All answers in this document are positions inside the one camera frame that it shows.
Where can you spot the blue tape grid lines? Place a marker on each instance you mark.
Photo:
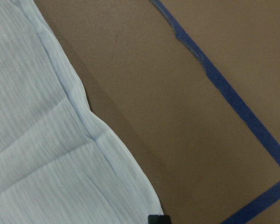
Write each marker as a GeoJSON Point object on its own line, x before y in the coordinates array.
{"type": "Point", "coordinates": [272, 195]}

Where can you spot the light blue button-up shirt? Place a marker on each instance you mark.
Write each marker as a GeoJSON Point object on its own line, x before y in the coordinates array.
{"type": "Point", "coordinates": [59, 162]}

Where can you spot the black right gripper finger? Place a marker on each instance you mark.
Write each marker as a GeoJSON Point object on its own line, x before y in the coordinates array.
{"type": "Point", "coordinates": [159, 219]}

